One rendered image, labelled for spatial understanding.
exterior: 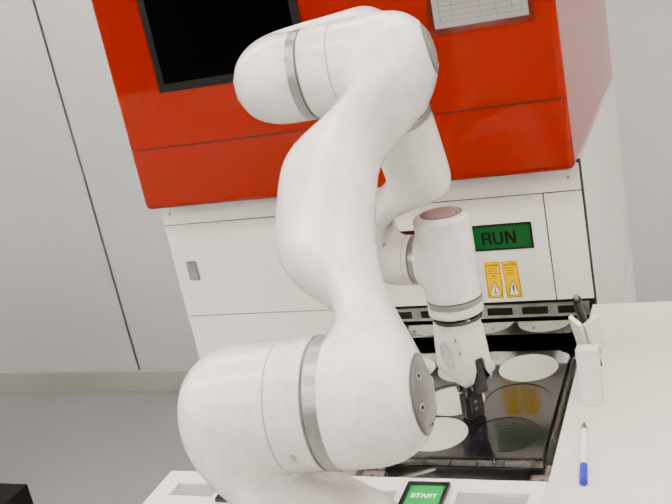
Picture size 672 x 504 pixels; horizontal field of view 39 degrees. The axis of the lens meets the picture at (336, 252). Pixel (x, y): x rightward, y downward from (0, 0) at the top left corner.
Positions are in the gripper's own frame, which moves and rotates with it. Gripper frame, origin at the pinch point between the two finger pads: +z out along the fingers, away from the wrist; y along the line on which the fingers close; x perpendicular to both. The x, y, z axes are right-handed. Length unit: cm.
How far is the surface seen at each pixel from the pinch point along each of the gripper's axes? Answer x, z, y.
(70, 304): -48, 50, -277
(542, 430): 5.6, 2.1, 10.7
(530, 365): 15.9, 2.1, -8.5
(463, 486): -14.5, -3.9, 24.6
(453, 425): -3.9, 2.1, 0.4
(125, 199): -17, 7, -250
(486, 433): -1.1, 2.2, 5.8
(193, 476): -44.0, -3.9, -2.1
